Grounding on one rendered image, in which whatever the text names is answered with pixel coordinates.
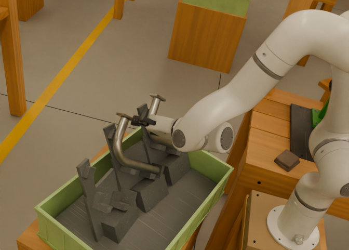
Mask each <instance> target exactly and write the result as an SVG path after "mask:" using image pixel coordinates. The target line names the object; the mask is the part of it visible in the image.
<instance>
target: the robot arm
mask: <svg viewBox="0 0 349 250"><path fill-rule="evenodd" d="M306 55H312V56H315V57H317V58H319V59H321V60H323V61H325V62H327V63H329V64H330V65H331V77H332V86H331V94H330V99H329V104H328V109H327V112H326V114H325V116H324V118H323V119H322V121H321V122H320V123H319V124H318V125H317V126H316V127H315V128H314V129H313V131H312V132H311V134H310V137H309V141H308V146H309V150H310V153H311V155H312V158H313V160H314V162H315V164H316V167H317V169H318V171H319V172H309V173H306V174H304V175H303V176H302V177H301V178H300V180H299V181H298V183H297V185H296V187H295V188H294V190H293V192H292V194H291V196H290V198H289V199H288V201H287V203H286V205H281V206H277V207H274V208H273V209H272V210H271V211H270V212H269V214H268V216H267V220H266V224H267V228H268V230H269V233H270V234H271V236H272V237H273V239H274V240H275V241H276V242H277V243H278V244H280V245H281V246H282V247H284V248H286V249H288V250H313V249H314V248H315V247H316V246H317V244H318V242H319V230H318V227H317V225H318V223H319V222H320V220H321V219H322V217H323V216H324V214H325V213H326V211H327V210H328V208H329V207H330V205H331V204H332V202H333V201H334V200H335V199H336V198H349V10H348V11H346V12H344V13H342V14H341V15H339V16H338V15H336V14H333V13H331V12H328V11H323V10H315V9H310V10H301V11H297V12H295V13H292V14H291V15H289V16H288V17H286V18H285V19H284V20H283V21H282V22H281V23H280V24H279V25H278V26H277V28H276V29H275V30H274V31H273V32H272V33H271V34H270V36H269V37H268V38H267V39H266V40H265V41H264V43H263V44H262V45H261V46H260V47H259V48H258V49H257V51H256V52H255V53H254V54H253V55H252V56H251V58H250V59H249V60H248V61H247V62H246V64H245V65H244V66H243V67H242V68H241V69H240V71H239V72H238V73H237V74H236V75H235V77H234V78H233V79H232V80H231V81H230V82H229V83H228V84H227V85H226V86H224V87H222V88H220V89H218V90H216V91H214V92H212V93H210V94H209V95H207V96H205V97H204V98H203V99H201V100H200V101H199V102H197V103H196V104H194V105H193V106H192V107H191V108H190V109H189V110H188V111H187V113H186V114H185V115H184V117H181V118H179V119H177V120H175V119H171V118H168V117H164V116H159V115H153V114H151V115H150V116H149V118H150V119H149V118H147V117H144V116H137V115H134V116H133V118H132V121H131V125H133V126H143V127H146V129H147V130H149V131H150V135H153V136H160V137H162V138H165V139H169V140H171V141H172V144H173V146H174V147H175V148H176V149H177V150H178V151H181V152H192V151H198V150H204V151H210V152H216V153H221V154H224V153H227V152H228V151H229V150H230V148H231V147H232V145H233V141H234V131H233V128H232V126H231V124H230V123H227V122H226V121H228V120H230V119H232V118H234V117H236V116H239V115H241V114H244V113H246V112H248V111H250V110H251V109H252V108H253V107H255V106H256V105H257V104H258V103H259V102H260V101H261V100H262V99H263V98H264V97H265V96H266V95H267V94H268V93H269V92H270V91H271V90H272V89H273V88H274V87H275V85H276V84H277V83H278V82H279V81H280V80H281V79H282V78H283V77H284V76H285V75H286V74H287V73H288V72H289V71H290V70H291V69H292V68H293V67H294V66H295V65H296V64H297V63H298V62H299V61H300V60H301V59H302V58H303V57H304V56H306ZM143 122H146V123H147V124H146V125H144V124H143ZM149 124H151V125H149Z"/></svg>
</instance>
